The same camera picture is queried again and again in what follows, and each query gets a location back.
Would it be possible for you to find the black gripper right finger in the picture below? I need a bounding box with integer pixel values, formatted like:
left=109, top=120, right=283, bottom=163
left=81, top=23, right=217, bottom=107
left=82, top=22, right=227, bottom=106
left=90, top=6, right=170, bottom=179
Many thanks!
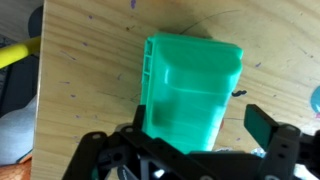
left=244, top=103, right=320, bottom=180

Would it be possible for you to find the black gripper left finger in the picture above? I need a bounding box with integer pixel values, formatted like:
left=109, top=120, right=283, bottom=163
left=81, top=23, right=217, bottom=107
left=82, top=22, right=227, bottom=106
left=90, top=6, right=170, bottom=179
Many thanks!
left=61, top=104, right=218, bottom=180

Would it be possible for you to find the green plastic container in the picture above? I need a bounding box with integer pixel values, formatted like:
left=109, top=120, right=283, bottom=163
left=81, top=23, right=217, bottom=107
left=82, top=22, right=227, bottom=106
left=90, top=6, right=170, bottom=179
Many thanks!
left=139, top=31, right=244, bottom=155

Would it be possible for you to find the yellow black stand leg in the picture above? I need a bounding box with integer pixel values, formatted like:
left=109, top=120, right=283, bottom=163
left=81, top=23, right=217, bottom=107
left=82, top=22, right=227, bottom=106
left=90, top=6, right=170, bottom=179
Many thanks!
left=0, top=35, right=42, bottom=70

